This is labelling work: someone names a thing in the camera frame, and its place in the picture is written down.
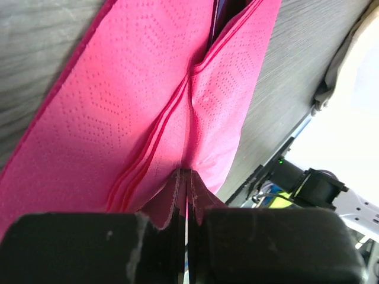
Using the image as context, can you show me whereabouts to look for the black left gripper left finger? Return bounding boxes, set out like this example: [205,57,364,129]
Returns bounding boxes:
[1,169,187,283]

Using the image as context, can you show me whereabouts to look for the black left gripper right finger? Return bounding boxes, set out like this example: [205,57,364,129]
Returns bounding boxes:
[187,170,368,283]

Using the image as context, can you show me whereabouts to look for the pink paper napkin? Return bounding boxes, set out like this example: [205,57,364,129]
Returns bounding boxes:
[1,1,281,232]

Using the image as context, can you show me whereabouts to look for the iridescent purple knife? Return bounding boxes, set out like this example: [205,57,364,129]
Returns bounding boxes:
[207,0,251,49]

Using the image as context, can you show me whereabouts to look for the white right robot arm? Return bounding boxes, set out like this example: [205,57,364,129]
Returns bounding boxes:
[269,159,378,242]

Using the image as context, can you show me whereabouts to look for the white cloth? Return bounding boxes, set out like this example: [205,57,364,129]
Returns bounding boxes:
[313,1,378,113]

